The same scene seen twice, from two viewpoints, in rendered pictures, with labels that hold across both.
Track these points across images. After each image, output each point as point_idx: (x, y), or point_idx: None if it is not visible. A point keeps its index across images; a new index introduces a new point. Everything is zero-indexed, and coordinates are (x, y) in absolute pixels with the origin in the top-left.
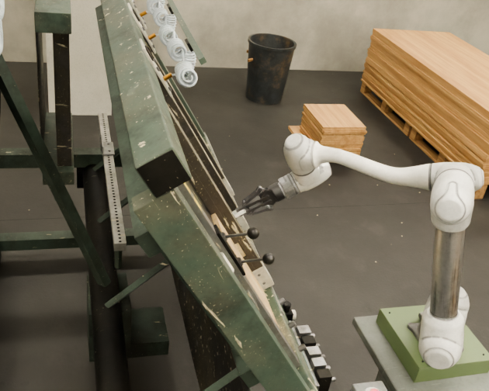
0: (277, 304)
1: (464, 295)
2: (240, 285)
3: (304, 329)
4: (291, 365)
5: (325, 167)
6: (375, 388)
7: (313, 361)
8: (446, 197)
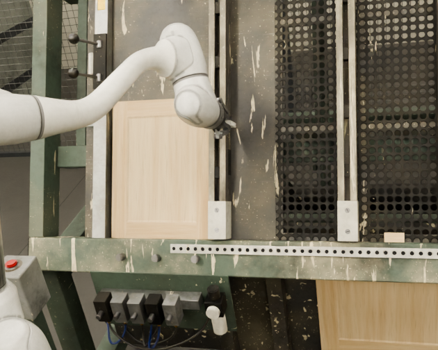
0: (180, 240)
1: None
2: (38, 44)
3: (169, 299)
4: (33, 147)
5: (176, 94)
6: (16, 269)
7: (121, 292)
8: None
